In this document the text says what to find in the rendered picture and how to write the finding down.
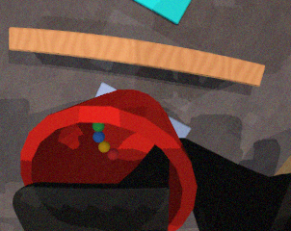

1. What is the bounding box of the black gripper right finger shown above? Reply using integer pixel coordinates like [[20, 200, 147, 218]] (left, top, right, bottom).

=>
[[181, 139, 291, 231]]

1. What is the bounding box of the orange flat bar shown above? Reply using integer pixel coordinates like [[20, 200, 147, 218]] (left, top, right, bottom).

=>
[[8, 27, 265, 87]]

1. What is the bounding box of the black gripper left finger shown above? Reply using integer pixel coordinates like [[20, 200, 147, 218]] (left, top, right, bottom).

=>
[[13, 145, 170, 231]]

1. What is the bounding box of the yellow marble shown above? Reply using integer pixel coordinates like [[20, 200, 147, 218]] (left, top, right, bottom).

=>
[[98, 141, 110, 153]]

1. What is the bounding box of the red cup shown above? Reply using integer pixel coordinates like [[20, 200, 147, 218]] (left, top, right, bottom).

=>
[[20, 90, 197, 231]]

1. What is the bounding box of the blue marble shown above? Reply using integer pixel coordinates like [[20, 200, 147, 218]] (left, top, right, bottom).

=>
[[93, 132, 106, 143]]

